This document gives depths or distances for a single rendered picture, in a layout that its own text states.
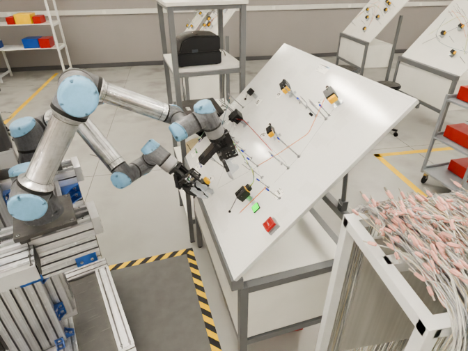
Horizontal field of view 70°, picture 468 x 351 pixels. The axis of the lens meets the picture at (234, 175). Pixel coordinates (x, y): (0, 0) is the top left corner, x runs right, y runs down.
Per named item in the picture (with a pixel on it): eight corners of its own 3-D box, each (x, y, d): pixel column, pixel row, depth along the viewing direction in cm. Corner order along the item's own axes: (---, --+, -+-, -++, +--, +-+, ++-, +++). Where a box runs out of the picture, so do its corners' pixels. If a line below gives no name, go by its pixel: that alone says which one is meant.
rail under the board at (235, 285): (231, 292, 147) (231, 281, 143) (184, 164, 243) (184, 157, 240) (243, 288, 148) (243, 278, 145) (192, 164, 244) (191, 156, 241)
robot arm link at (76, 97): (41, 205, 128) (102, 79, 116) (40, 229, 116) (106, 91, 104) (5, 197, 121) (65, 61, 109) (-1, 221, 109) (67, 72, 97)
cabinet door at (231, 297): (236, 335, 172) (235, 283, 151) (210, 260, 216) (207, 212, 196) (241, 333, 172) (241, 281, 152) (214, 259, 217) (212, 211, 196)
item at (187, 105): (180, 126, 238) (180, 117, 234) (173, 109, 267) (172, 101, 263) (225, 120, 246) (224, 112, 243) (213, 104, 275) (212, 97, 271)
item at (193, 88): (189, 135, 477) (178, 5, 390) (184, 106, 575) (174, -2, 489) (239, 131, 488) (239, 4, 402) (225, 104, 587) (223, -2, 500)
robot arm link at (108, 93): (53, 87, 120) (175, 127, 148) (53, 96, 112) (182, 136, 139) (62, 56, 117) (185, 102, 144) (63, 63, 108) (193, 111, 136)
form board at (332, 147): (186, 157, 240) (185, 156, 239) (285, 44, 220) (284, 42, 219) (236, 281, 144) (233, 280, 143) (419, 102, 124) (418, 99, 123)
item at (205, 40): (177, 68, 219) (175, 36, 209) (171, 60, 238) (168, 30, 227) (221, 64, 227) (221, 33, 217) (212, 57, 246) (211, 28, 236)
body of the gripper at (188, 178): (193, 188, 144) (172, 170, 141) (186, 192, 151) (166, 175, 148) (203, 175, 147) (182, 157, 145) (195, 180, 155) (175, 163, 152)
